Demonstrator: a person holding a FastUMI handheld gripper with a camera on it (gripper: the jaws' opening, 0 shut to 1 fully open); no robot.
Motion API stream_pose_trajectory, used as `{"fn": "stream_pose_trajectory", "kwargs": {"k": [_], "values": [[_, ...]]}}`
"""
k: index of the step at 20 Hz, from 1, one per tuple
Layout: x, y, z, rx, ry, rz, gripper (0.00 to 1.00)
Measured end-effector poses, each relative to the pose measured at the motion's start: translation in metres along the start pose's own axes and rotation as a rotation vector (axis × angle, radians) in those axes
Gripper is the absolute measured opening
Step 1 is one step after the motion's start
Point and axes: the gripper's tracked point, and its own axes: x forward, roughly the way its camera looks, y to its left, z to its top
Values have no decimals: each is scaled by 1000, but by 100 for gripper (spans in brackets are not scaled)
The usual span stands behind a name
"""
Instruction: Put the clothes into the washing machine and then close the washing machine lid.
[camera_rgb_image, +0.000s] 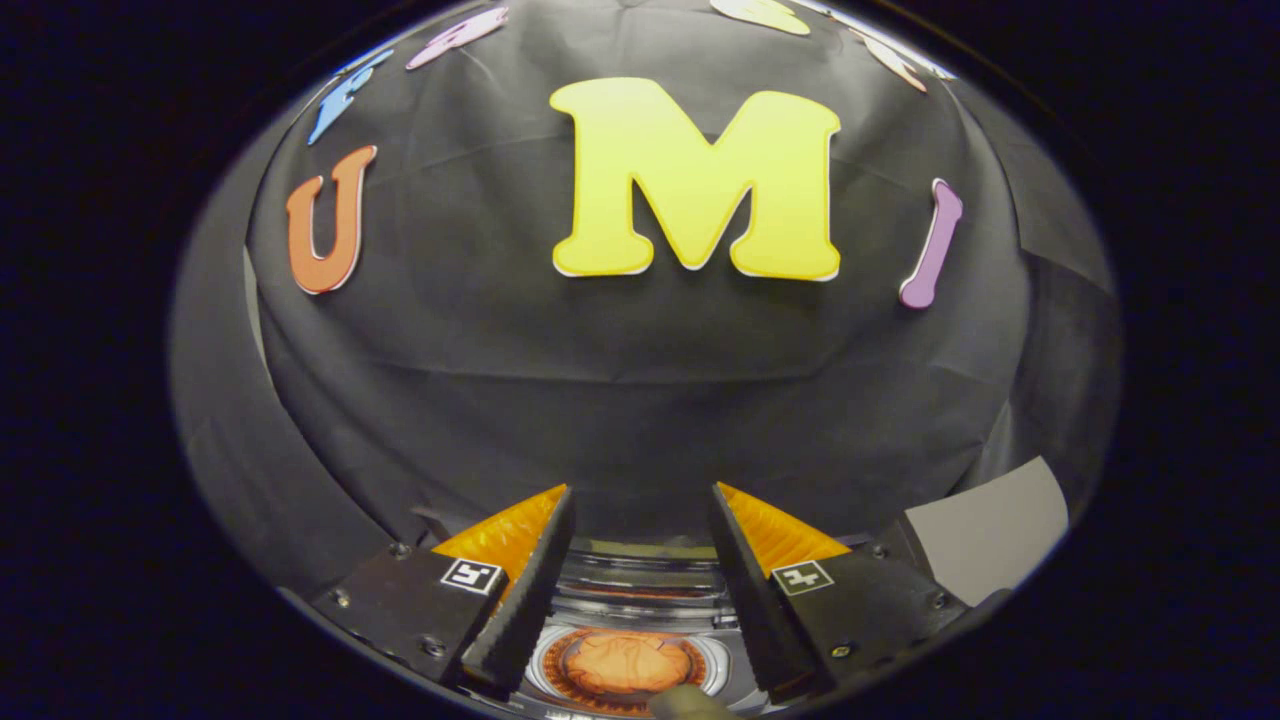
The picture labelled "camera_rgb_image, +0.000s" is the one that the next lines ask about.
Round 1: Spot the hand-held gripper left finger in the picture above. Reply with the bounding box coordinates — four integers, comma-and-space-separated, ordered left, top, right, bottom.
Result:
312, 484, 578, 701

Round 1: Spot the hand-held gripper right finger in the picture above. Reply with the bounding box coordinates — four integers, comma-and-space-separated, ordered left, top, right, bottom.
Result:
708, 481, 971, 706

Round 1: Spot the grey washing machine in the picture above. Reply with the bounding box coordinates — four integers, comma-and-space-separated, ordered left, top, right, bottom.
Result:
515, 535, 786, 719

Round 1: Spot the orange polo shirt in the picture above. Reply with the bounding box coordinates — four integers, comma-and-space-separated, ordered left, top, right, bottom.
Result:
560, 630, 698, 699

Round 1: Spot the beige cabinet with dark top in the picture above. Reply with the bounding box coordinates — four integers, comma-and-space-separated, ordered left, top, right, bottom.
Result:
903, 457, 1069, 608

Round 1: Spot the black backdrop cloth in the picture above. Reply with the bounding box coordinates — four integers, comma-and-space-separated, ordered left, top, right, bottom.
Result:
168, 0, 1123, 601

